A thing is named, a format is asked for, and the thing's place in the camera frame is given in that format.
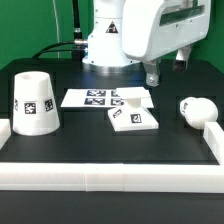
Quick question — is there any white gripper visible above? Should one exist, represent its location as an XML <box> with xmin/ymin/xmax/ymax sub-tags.
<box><xmin>122</xmin><ymin>0</ymin><xmax>211</xmax><ymax>87</ymax></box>

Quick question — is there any white lamp bulb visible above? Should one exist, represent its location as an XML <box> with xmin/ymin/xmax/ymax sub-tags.
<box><xmin>180</xmin><ymin>97</ymin><xmax>218</xmax><ymax>130</ymax></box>

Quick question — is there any white lamp base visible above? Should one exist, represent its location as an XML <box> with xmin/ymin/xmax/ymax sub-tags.
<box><xmin>108</xmin><ymin>87</ymin><xmax>159</xmax><ymax>132</ymax></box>

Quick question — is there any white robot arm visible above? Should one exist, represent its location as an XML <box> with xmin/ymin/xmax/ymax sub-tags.
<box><xmin>83</xmin><ymin>0</ymin><xmax>211</xmax><ymax>86</ymax></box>

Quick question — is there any white lamp shade cone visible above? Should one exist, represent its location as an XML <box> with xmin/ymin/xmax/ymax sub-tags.
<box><xmin>13</xmin><ymin>71</ymin><xmax>60</xmax><ymax>136</ymax></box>

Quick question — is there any white marker sheet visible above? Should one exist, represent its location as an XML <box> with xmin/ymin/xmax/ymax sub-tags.
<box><xmin>61</xmin><ymin>87</ymin><xmax>154</xmax><ymax>108</ymax></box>

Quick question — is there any white right wall block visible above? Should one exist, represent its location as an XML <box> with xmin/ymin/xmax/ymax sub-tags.
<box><xmin>203</xmin><ymin>122</ymin><xmax>224</xmax><ymax>167</ymax></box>

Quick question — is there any white wall block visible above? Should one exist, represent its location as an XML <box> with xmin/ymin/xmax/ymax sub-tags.
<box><xmin>0</xmin><ymin>119</ymin><xmax>11</xmax><ymax>150</ymax></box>
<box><xmin>203</xmin><ymin>122</ymin><xmax>224</xmax><ymax>167</ymax></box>

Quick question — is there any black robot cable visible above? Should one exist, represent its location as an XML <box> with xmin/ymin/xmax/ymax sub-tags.
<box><xmin>31</xmin><ymin>0</ymin><xmax>89</xmax><ymax>60</ymax></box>

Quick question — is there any thin white cable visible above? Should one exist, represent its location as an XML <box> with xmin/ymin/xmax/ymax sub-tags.
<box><xmin>52</xmin><ymin>0</ymin><xmax>62</xmax><ymax>59</ymax></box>

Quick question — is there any white left wall block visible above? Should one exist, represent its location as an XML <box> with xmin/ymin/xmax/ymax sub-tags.
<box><xmin>0</xmin><ymin>119</ymin><xmax>11</xmax><ymax>150</ymax></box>

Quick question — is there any white front wall rail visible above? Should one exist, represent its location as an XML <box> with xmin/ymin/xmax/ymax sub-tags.
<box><xmin>0</xmin><ymin>163</ymin><xmax>224</xmax><ymax>193</ymax></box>

